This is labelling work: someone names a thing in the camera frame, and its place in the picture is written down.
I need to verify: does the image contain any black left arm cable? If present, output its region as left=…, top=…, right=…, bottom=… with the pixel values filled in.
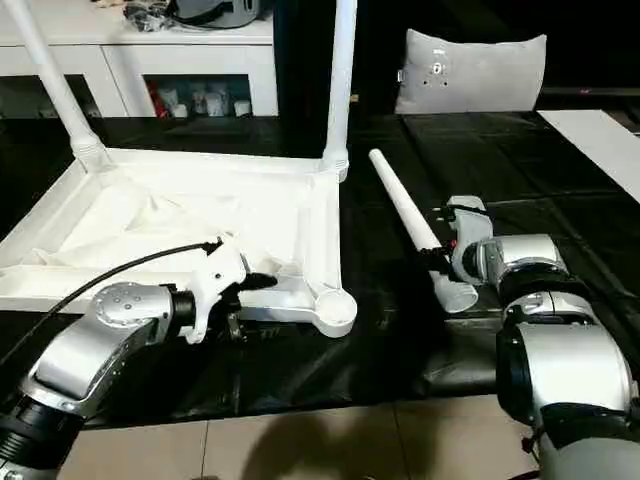
left=0, top=237, right=225, bottom=367

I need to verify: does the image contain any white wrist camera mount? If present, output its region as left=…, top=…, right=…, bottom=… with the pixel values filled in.
left=445, top=194, right=495, bottom=287
left=183, top=238, right=250, bottom=347

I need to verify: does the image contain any grey cushion with metal fittings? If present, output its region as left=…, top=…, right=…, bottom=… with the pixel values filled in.
left=393, top=28, right=548, bottom=115

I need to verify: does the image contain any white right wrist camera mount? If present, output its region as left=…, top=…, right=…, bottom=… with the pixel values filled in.
left=445, top=194, right=495, bottom=287

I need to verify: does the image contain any white plastic table top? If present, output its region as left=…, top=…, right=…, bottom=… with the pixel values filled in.
left=0, top=147, right=359, bottom=340

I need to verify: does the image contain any black box with gold label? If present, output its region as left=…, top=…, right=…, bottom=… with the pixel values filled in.
left=272, top=0, right=412, bottom=117

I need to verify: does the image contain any white glass-door cabinet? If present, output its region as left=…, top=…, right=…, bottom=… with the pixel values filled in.
left=0, top=14, right=280, bottom=120

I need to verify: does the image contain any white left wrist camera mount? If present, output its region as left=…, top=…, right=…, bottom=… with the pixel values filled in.
left=183, top=238, right=250, bottom=347

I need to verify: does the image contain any black table mat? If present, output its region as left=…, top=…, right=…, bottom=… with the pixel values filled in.
left=0, top=112, right=640, bottom=431

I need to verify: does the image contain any white plastic table leg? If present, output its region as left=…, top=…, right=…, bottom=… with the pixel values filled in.
left=319, top=0, right=359, bottom=174
left=368, top=148, right=480, bottom=315
left=0, top=0, right=110, bottom=175

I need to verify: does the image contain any white flat board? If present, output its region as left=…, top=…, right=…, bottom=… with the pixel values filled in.
left=536, top=108, right=640, bottom=200

